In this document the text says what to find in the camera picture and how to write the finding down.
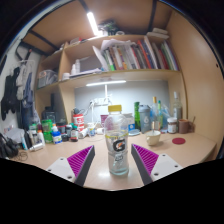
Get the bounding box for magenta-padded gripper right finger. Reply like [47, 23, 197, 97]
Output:
[130, 143, 184, 186]

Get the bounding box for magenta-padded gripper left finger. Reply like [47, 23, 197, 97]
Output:
[45, 144, 96, 187]

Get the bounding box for clear drink bottle yellow cap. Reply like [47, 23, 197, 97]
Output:
[104, 104, 130, 177]

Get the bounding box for flat round red coaster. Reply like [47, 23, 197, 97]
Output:
[171, 137, 186, 145]

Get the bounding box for cream ceramic cup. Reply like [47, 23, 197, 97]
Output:
[145, 129, 162, 146]

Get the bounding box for white jar blue lid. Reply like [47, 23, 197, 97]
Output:
[51, 130, 63, 145]

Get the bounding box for white tube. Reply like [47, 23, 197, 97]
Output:
[29, 142, 45, 152]

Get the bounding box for dark bottle green cap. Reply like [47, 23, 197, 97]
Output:
[70, 124, 79, 143]

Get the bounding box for green plastic container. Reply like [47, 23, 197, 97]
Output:
[41, 119, 54, 144]

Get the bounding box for brown jar white lid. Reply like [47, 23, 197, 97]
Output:
[167, 116, 178, 134]

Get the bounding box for brown mug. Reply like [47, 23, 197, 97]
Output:
[178, 116, 196, 135]

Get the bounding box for red and white canister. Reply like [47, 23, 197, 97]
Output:
[72, 113, 85, 133]

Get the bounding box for grey shaker bottle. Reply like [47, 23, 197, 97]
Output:
[138, 104, 152, 134]

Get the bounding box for clear bottle teal cap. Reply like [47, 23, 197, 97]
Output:
[157, 99, 165, 130]

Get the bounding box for white and blue carton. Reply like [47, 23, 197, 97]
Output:
[123, 112, 136, 133]

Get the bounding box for clear bottle gold cap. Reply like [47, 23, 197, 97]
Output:
[150, 96, 159, 130]

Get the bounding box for black bundled device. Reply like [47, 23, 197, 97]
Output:
[0, 132, 19, 158]

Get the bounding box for clear glass bottle white cap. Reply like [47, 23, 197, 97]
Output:
[172, 91, 183, 122]

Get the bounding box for magenta box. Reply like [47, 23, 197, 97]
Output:
[100, 114, 109, 129]

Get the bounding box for white desk lamp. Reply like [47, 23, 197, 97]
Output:
[101, 83, 112, 116]

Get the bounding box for hanging clothes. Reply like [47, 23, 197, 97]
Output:
[0, 59, 41, 128]

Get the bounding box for under-shelf light bar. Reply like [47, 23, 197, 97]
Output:
[85, 79, 127, 87]

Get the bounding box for wooden shelf unit with books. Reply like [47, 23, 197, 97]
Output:
[34, 33, 188, 125]

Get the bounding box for ceiling light bar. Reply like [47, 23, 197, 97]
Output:
[86, 11, 100, 37]

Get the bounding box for white wall power outlet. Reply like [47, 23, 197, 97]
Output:
[91, 97, 108, 107]

